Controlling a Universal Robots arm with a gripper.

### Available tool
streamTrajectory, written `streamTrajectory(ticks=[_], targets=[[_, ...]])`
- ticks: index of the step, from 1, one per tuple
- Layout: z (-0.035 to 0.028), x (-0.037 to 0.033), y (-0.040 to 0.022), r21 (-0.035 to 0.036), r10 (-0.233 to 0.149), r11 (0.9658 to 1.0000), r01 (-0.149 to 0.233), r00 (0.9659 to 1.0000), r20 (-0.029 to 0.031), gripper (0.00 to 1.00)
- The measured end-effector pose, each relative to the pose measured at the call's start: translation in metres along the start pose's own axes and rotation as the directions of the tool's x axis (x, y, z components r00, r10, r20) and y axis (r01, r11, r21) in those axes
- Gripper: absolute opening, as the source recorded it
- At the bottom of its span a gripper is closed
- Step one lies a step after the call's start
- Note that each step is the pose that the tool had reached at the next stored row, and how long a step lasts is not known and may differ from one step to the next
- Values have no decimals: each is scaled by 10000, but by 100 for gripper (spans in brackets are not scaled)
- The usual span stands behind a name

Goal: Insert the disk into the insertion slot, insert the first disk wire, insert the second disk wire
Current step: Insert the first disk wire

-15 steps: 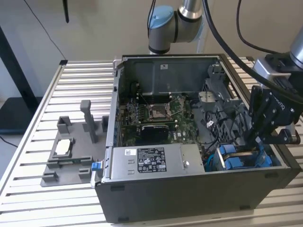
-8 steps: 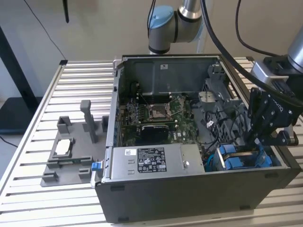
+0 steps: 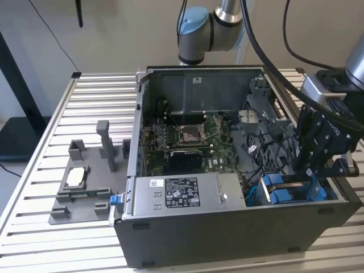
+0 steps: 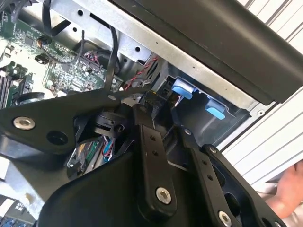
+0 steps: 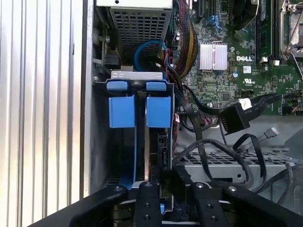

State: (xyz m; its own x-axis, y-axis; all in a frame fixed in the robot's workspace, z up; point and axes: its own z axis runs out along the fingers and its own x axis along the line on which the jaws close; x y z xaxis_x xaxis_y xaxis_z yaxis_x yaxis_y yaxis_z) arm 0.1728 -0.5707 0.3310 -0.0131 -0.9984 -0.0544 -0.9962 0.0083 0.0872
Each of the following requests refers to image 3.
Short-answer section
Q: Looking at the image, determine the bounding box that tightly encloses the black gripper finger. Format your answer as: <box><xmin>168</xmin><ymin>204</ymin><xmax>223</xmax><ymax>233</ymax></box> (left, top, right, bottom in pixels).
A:
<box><xmin>310</xmin><ymin>113</ymin><xmax>335</xmax><ymax>179</ymax></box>
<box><xmin>293</xmin><ymin>104</ymin><xmax>314</xmax><ymax>176</ymax></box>

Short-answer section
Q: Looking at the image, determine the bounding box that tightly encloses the black disk wire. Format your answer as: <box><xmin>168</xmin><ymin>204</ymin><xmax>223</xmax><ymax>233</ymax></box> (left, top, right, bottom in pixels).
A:
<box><xmin>276</xmin><ymin>135</ymin><xmax>303</xmax><ymax>175</ymax></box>

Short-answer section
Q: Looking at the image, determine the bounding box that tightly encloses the grey drive cage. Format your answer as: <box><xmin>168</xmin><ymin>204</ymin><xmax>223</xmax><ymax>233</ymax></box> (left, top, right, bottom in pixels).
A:
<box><xmin>237</xmin><ymin>76</ymin><xmax>296</xmax><ymax>171</ymax></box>

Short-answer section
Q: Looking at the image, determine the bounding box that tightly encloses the green motherboard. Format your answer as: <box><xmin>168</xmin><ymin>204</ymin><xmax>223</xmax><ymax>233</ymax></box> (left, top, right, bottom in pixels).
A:
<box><xmin>143</xmin><ymin>113</ymin><xmax>245</xmax><ymax>177</ymax></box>

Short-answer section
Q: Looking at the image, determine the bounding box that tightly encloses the CPU socket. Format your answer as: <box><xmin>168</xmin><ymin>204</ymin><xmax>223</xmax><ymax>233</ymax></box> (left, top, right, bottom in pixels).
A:
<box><xmin>175</xmin><ymin>123</ymin><xmax>206</xmax><ymax>145</ymax></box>

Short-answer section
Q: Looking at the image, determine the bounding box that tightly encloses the silver power supply unit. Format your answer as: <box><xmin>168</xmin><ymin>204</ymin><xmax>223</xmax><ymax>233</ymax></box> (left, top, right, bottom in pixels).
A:
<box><xmin>131</xmin><ymin>172</ymin><xmax>247</xmax><ymax>217</ymax></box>

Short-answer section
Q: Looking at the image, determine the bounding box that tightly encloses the black open PC case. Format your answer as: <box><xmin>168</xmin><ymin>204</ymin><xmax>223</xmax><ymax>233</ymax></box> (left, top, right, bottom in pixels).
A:
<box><xmin>113</xmin><ymin>64</ymin><xmax>363</xmax><ymax>270</ymax></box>

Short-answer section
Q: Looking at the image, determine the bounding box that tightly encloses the blue case latch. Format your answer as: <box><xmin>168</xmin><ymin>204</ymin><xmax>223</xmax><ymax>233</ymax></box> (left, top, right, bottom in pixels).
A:
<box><xmin>109</xmin><ymin>193</ymin><xmax>125</xmax><ymax>207</ymax></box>

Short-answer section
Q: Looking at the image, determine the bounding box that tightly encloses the grey parts rack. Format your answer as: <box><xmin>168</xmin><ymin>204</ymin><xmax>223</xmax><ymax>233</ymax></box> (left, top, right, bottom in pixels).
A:
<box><xmin>48</xmin><ymin>119</ymin><xmax>132</xmax><ymax>227</ymax></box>

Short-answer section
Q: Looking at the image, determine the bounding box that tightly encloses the green RAM stick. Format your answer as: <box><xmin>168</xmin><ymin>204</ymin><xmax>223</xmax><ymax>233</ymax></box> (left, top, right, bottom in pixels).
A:
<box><xmin>69</xmin><ymin>191</ymin><xmax>100</xmax><ymax>198</ymax></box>

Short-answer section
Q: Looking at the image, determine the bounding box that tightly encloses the silver CPU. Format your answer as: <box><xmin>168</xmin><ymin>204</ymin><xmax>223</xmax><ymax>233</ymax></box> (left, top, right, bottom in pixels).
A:
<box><xmin>65</xmin><ymin>167</ymin><xmax>86</xmax><ymax>187</ymax></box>

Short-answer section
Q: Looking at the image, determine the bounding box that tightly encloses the black hanging antenna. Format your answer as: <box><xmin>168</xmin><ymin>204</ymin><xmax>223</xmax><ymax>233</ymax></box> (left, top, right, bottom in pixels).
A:
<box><xmin>74</xmin><ymin>0</ymin><xmax>84</xmax><ymax>28</ymax></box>

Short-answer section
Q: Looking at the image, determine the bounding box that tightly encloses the black monitor stand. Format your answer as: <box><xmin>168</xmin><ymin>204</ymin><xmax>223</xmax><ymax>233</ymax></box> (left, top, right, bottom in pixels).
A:
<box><xmin>0</xmin><ymin>30</ymin><xmax>52</xmax><ymax>163</ymax></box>

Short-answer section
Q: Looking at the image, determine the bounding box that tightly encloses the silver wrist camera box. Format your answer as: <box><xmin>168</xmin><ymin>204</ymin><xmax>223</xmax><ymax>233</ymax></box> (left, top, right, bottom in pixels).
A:
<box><xmin>300</xmin><ymin>69</ymin><xmax>348</xmax><ymax>110</ymax></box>

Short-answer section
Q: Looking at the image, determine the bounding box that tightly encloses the blue data wire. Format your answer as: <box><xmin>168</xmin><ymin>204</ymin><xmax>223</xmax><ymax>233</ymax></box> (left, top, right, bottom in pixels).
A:
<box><xmin>245</xmin><ymin>184</ymin><xmax>258</xmax><ymax>206</ymax></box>

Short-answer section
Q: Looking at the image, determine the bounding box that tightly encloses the thick black gripper cable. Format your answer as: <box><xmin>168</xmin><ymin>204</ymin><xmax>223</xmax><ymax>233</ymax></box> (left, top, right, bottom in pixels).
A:
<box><xmin>239</xmin><ymin>0</ymin><xmax>364</xmax><ymax>131</ymax></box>

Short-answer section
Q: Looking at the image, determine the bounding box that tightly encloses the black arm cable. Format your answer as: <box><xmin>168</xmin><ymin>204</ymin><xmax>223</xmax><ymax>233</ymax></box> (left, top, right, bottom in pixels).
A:
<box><xmin>175</xmin><ymin>0</ymin><xmax>188</xmax><ymax>30</ymax></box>

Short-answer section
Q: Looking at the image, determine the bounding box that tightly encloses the thin black wall cable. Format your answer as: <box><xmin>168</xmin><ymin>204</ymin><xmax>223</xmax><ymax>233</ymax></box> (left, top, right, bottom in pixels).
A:
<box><xmin>28</xmin><ymin>0</ymin><xmax>81</xmax><ymax>73</ymax></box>

